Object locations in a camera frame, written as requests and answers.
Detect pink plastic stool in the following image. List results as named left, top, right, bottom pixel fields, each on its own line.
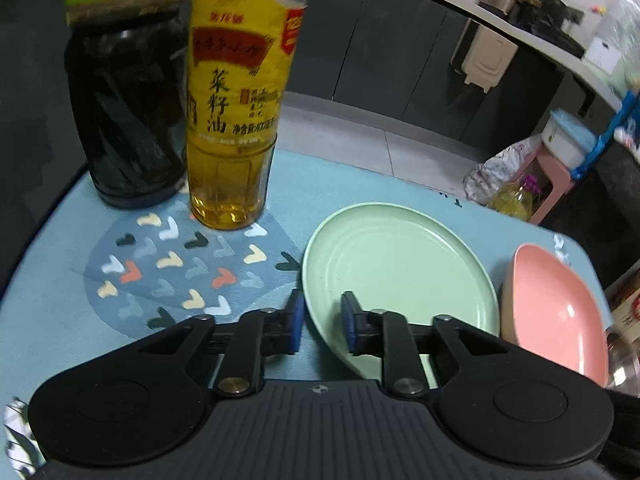
left=527, top=147, right=576, bottom=226

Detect large oil jug purple cap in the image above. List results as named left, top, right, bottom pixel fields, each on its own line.
left=487, top=175, right=543, bottom=221

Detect white container blue lid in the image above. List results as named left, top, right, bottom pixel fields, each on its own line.
left=541, top=110, right=601, bottom=168

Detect blue plastic strip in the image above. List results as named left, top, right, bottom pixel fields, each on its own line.
left=572, top=90, right=638, bottom=181

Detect blue printed tablecloth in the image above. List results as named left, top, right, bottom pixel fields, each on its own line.
left=0, top=147, right=616, bottom=461

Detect white countertop appliance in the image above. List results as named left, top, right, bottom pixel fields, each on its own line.
left=582, top=35, right=631, bottom=86

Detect pink bowl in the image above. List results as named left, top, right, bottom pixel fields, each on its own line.
left=500, top=242, right=610, bottom=386

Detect dark kitchen cabinets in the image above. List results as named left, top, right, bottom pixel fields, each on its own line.
left=0, top=0, right=596, bottom=156

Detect beige hanging bin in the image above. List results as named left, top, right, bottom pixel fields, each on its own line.
left=450, top=25, right=520, bottom=93

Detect red and white paper bag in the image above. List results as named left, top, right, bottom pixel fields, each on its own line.
left=605, top=275, right=640, bottom=331

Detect clear plastic bag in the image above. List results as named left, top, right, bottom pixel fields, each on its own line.
left=600, top=0, right=640, bottom=46

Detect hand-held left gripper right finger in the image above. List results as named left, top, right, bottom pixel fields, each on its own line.
left=340, top=291, right=506, bottom=397

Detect stainless steel bowl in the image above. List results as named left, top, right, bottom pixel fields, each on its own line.
left=605, top=327, right=640, bottom=388

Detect black air fryer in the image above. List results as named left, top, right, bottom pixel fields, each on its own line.
left=515, top=0, right=571, bottom=36

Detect white kitchen countertop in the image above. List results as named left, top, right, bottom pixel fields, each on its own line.
left=320, top=0, right=626, bottom=111

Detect black electric grill pan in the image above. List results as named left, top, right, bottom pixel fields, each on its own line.
left=540, top=25, right=586, bottom=58

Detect silver rice cooker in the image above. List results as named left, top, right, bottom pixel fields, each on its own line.
left=477, top=0, right=521, bottom=23

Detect green plate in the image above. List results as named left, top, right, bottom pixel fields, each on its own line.
left=301, top=202, right=501, bottom=378

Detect dark vinegar bottle green label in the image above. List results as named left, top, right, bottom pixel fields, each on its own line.
left=64, top=0, right=193, bottom=210

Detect yellow cooking oil bottle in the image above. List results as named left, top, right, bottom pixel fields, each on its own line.
left=185, top=0, right=313, bottom=231

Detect floral plastic bag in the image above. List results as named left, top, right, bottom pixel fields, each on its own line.
left=462, top=135, right=543, bottom=206

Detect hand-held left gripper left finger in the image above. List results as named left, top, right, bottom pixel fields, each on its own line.
left=135, top=289, right=305, bottom=396

